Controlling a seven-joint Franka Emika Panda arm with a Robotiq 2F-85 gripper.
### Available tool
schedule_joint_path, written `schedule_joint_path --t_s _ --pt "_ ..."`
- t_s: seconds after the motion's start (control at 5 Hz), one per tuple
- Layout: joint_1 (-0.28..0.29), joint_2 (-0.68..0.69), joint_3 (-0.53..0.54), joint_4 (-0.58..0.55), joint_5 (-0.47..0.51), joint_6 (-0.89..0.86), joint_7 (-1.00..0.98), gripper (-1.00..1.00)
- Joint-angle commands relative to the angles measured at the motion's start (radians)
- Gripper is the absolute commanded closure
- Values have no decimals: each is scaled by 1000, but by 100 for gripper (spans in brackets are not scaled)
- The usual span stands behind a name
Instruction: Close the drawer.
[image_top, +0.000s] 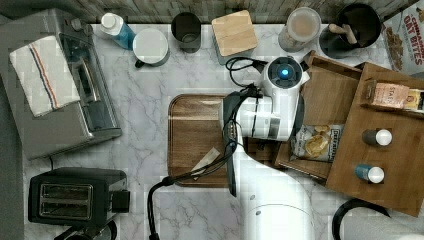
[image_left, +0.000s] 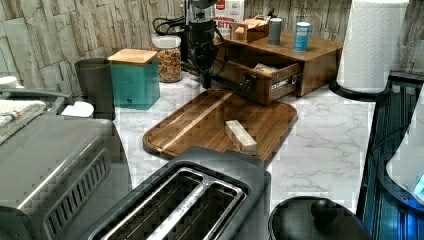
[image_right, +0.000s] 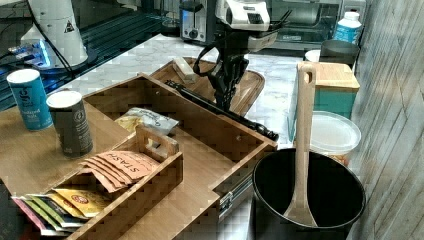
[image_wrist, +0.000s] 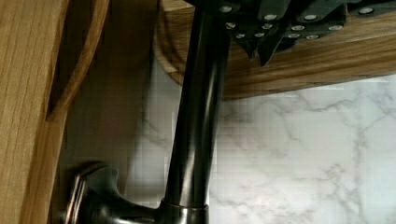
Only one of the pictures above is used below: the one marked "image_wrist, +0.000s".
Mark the black drawer handle bar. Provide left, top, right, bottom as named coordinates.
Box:
left=61, top=7, right=230, bottom=224

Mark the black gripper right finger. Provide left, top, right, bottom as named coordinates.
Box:
left=258, top=0, right=395, bottom=66

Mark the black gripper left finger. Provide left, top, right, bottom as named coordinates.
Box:
left=218, top=0, right=289, bottom=60

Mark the wooden tray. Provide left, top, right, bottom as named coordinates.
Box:
left=154, top=0, right=396, bottom=100

